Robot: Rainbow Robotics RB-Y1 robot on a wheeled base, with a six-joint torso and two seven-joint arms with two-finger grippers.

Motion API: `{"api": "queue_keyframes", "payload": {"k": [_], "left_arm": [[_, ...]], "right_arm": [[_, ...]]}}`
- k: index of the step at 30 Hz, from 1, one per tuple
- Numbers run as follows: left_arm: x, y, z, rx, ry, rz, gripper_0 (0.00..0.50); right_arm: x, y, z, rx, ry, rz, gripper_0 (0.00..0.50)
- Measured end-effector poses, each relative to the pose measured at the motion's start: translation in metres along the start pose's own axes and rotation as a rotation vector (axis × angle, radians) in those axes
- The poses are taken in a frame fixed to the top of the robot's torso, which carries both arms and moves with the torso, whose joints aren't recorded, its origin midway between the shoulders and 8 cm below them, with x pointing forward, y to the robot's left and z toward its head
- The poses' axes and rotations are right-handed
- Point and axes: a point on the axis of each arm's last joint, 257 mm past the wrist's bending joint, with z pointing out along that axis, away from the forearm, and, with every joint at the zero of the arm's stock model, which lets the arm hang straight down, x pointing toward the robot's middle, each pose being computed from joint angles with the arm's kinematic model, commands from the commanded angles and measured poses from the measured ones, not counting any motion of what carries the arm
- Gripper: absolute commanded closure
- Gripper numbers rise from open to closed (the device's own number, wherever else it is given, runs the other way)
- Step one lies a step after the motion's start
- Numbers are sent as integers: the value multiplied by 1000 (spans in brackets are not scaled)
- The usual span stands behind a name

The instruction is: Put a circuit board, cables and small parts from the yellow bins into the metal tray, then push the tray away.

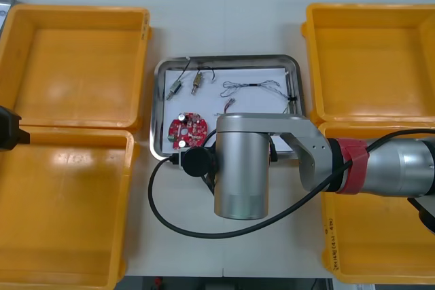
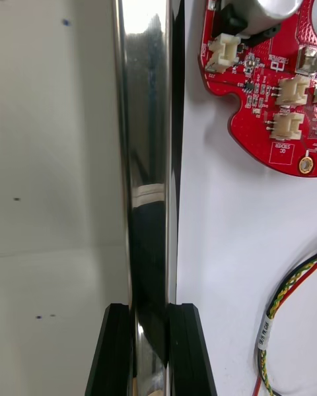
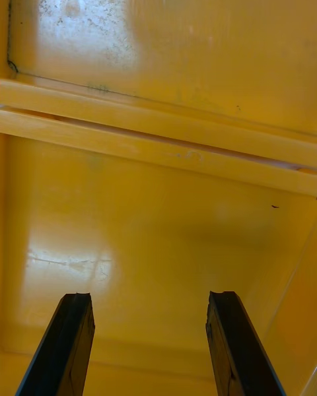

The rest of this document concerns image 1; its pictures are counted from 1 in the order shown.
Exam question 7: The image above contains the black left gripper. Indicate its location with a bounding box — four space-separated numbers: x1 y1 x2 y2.
0 106 31 151

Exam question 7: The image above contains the silver metal solenoid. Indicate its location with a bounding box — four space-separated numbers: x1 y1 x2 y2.
166 57 191 101

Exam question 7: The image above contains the brass-coloured metal solenoid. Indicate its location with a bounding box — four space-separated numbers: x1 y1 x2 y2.
190 67 217 96

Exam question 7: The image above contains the red wire harness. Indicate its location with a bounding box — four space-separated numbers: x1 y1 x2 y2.
213 98 237 116

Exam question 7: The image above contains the twisted white wire harness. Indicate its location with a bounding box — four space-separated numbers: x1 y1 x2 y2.
220 80 285 98

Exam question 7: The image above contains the thin grey wire harness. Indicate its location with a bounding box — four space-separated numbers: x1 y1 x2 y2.
280 71 297 114

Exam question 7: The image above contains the yellow-orange plastic bin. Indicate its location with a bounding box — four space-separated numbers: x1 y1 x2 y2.
0 126 140 289
317 122 435 287
0 3 152 131
300 3 435 128

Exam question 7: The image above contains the round red circuit board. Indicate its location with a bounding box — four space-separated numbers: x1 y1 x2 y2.
168 111 209 151

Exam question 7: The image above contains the white sheet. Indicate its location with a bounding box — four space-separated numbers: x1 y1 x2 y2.
164 67 295 153

